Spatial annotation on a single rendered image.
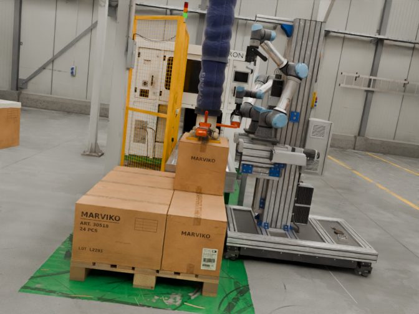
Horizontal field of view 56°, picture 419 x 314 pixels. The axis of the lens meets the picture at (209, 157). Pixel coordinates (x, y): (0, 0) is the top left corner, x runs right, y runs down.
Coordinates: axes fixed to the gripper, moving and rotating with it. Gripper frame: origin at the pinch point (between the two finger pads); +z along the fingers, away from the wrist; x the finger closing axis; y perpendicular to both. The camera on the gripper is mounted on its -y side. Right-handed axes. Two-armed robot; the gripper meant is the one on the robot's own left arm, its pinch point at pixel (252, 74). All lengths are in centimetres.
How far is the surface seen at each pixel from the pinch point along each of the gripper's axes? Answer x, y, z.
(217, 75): -30.7, 25.3, 3.0
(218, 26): -29, 30, -35
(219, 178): -8, 13, 84
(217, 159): -8, 16, 69
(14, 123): -59, 200, 69
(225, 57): -32.9, 20.7, -12.2
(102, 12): -357, 211, -79
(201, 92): -32, 36, 19
